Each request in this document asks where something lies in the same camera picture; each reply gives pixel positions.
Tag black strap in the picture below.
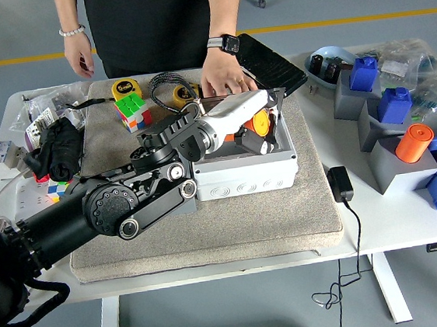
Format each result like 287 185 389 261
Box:
63 95 116 112

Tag colourful puzzle cube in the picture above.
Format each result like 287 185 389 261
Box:
112 91 154 136
46 178 77 204

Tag white power strip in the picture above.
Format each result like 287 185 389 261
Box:
7 174 79 221

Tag black power adapter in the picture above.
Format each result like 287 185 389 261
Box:
326 165 356 205

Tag black tool case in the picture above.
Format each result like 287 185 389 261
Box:
234 26 311 103

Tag yellow tape measure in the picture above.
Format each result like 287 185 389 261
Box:
172 82 202 110
110 76 145 103

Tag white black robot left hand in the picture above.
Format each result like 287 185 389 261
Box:
203 88 285 162

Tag person's left hand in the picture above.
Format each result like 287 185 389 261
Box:
196 42 260 99

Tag clear bags of hardware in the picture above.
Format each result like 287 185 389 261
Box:
5 79 99 139

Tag white cable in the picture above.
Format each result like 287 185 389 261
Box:
0 169 40 222

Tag black electronic component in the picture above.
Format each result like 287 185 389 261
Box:
324 57 351 78
310 53 330 75

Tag black wrist watch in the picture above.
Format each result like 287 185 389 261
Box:
205 32 242 56

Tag clear bags of parts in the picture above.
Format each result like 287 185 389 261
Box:
354 34 437 145

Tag grey-brown mat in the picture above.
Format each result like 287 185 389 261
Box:
51 54 348 285

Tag purple white component pack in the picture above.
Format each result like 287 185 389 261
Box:
21 110 61 151

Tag person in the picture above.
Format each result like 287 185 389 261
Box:
82 0 252 82

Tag blue bottle-shaped block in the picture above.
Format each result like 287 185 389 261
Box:
375 85 415 127
346 55 382 94

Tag grey plastic enclosure box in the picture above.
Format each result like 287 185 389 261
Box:
185 96 302 204

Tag clear hinged box lid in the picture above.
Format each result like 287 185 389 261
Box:
191 85 291 126

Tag black adapter cord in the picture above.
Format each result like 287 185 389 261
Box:
302 197 380 327

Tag white bead bracelet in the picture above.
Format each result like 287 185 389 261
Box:
58 23 88 39

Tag grey block with round hole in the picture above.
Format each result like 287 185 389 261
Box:
167 195 200 216

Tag light blue bowl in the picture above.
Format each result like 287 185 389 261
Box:
302 43 362 93

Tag grey holder block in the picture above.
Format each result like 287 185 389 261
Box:
365 132 437 197
354 92 417 154
329 66 386 124

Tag orange cylinder battery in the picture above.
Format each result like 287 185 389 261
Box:
222 107 276 142
392 121 437 165

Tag person's right hand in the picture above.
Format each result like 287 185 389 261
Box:
62 30 97 82

